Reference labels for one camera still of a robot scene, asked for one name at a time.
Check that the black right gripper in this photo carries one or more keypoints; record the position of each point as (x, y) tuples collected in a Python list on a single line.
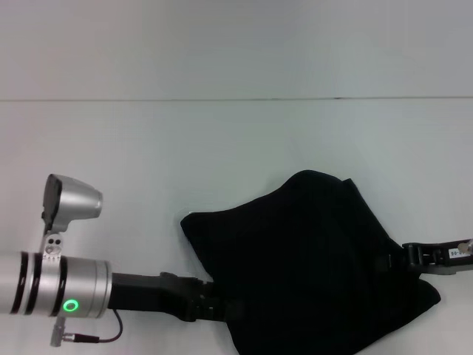
[(447, 257)]

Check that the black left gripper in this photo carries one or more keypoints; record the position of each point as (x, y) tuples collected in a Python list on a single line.
[(155, 296)]

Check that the black shirt with FREE print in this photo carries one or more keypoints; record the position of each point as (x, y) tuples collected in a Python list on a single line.
[(314, 259)]

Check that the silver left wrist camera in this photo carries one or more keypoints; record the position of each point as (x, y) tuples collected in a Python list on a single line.
[(70, 203)]

